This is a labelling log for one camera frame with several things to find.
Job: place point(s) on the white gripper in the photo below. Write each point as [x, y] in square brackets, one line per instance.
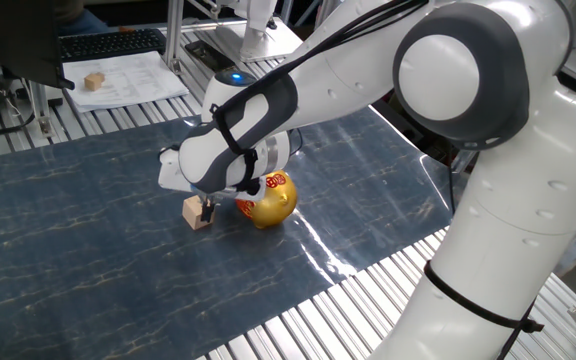
[168, 170]

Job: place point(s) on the light wooden cube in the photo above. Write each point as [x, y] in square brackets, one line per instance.
[190, 212]

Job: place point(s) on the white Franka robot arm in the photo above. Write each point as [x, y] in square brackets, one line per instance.
[493, 225]

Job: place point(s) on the gold piggy bank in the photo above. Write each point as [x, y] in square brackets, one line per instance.
[273, 205]

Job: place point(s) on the dark blue marble mat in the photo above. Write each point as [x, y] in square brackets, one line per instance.
[93, 250]

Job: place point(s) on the white printed paper stack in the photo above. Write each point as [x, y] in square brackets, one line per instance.
[133, 80]

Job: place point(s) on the black smartphone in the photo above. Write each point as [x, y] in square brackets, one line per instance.
[208, 54]

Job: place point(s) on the small wooden block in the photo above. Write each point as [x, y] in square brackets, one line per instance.
[94, 82]

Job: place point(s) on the white robot with metal plate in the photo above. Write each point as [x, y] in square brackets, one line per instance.
[258, 30]

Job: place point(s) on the black keyboard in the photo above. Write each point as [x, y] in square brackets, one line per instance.
[113, 45]

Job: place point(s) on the short aluminium stand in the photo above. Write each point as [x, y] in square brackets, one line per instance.
[42, 110]

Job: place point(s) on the person in blue jeans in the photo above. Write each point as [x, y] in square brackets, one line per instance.
[83, 22]

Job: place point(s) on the black computer monitor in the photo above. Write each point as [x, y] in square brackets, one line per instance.
[13, 40]

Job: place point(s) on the aluminium frame post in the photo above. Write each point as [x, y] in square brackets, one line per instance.
[174, 35]

